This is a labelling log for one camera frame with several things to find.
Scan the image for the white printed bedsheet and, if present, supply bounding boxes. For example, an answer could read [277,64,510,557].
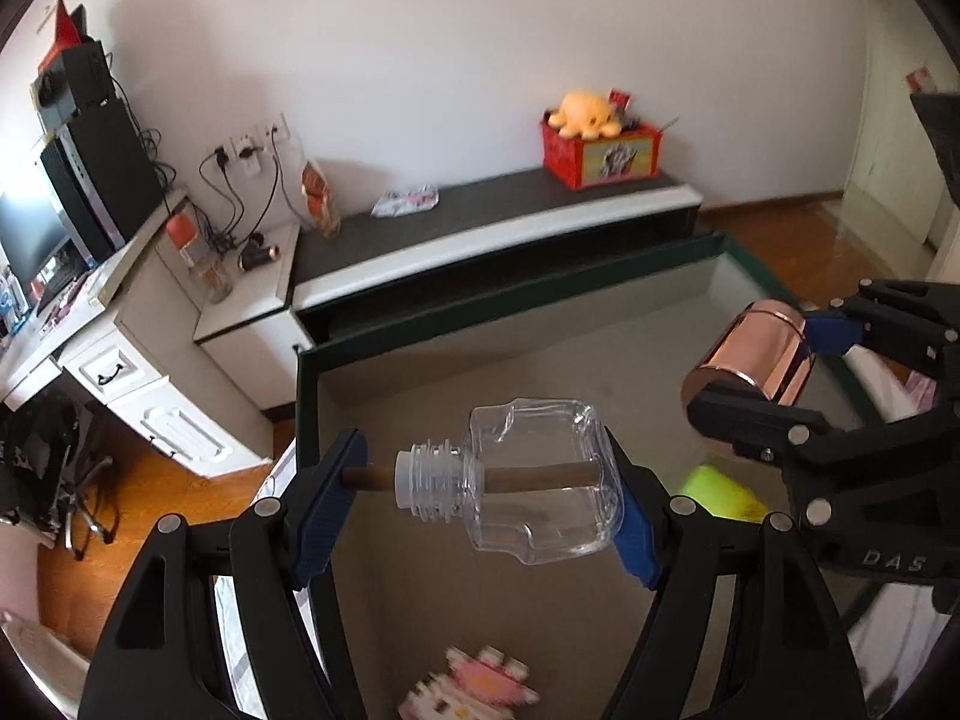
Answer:
[210,352,960,720]

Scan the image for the black-topped low cabinet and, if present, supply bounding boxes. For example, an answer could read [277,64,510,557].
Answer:
[289,169,713,346]

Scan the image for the white side cabinet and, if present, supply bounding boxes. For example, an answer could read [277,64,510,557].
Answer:
[195,221,301,410]

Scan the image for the brown wooden stick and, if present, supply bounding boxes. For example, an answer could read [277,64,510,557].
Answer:
[341,465,601,494]

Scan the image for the yellow highlighter pen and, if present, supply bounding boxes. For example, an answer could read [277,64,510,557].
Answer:
[679,465,770,524]

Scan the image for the green-rimmed storage box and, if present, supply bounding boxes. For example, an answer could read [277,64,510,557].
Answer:
[292,231,882,720]

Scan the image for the orange snack bag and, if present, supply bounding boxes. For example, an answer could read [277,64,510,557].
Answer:
[300,161,342,239]

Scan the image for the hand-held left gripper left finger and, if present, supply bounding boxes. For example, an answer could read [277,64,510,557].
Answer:
[79,427,368,720]

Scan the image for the orange octopus plush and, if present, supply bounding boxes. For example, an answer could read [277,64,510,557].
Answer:
[546,91,623,140]

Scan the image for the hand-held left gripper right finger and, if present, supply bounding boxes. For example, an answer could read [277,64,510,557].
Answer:
[600,427,871,720]

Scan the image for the black computer monitor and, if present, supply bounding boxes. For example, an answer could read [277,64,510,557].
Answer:
[0,191,55,308]

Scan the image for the white desk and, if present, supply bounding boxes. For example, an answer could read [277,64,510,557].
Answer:
[0,187,275,481]

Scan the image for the red printed box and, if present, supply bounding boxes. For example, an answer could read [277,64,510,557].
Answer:
[541,118,665,190]

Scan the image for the black power cable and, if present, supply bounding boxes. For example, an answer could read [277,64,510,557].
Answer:
[199,150,252,248]
[251,127,293,245]

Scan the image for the rose gold metal cylinder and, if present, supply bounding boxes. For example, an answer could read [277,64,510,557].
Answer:
[681,300,815,410]

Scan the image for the black computer tower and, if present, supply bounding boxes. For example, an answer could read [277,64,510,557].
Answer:
[39,97,166,263]

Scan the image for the dark board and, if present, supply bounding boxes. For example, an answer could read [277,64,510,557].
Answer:
[907,67,960,203]

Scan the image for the orange-capped clear bottle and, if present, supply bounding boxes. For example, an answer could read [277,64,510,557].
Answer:
[166,214,233,305]

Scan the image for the black speaker box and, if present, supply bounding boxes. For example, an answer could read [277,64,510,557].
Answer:
[34,41,117,128]

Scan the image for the black office chair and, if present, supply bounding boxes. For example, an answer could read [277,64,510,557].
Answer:
[0,390,121,560]

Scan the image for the pink brick figure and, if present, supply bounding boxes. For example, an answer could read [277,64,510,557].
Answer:
[397,646,541,720]

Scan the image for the white snack packet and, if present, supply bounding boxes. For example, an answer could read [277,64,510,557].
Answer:
[371,186,440,218]

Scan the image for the clear plastic bottle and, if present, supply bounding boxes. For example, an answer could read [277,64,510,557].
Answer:
[394,399,627,565]

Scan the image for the black cylindrical device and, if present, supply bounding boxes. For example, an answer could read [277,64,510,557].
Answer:
[238,236,282,272]

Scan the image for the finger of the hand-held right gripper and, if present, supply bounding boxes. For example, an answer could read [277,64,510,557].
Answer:
[806,279,960,391]
[686,379,960,541]

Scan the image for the white wall socket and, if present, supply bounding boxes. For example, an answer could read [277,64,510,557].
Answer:
[225,116,290,177]

